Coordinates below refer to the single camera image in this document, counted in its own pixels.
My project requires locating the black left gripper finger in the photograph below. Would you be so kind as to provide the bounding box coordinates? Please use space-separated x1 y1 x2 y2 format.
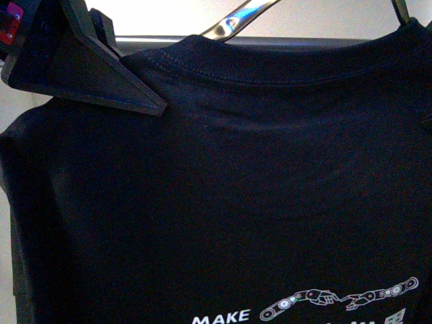
1 1 167 116

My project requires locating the silver metal clothes hanger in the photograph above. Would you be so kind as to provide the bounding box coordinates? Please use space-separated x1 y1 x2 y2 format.
200 0 410 43

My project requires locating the black printed t-shirt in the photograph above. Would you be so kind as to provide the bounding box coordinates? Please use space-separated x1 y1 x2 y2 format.
1 20 431 323

